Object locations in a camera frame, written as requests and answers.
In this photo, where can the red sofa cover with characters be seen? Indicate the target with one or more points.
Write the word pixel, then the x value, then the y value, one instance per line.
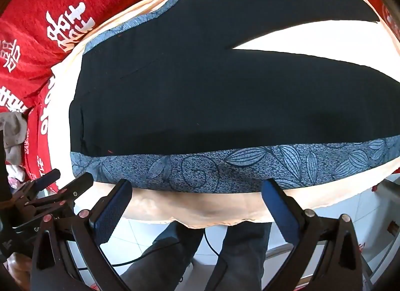
pixel 37 34

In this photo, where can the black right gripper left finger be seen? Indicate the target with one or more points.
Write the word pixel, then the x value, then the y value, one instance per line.
pixel 89 229

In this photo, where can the grey-beige clothes pile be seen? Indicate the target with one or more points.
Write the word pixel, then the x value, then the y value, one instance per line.
pixel 14 129

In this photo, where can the black pants with grey trim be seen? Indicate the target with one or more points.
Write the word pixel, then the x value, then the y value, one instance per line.
pixel 217 96

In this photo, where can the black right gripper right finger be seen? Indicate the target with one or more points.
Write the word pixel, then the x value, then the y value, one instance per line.
pixel 339 267

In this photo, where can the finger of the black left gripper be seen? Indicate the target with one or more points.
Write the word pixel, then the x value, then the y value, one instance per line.
pixel 32 188
pixel 64 199

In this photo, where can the peach seat cloth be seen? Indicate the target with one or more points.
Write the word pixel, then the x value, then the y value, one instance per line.
pixel 195 210

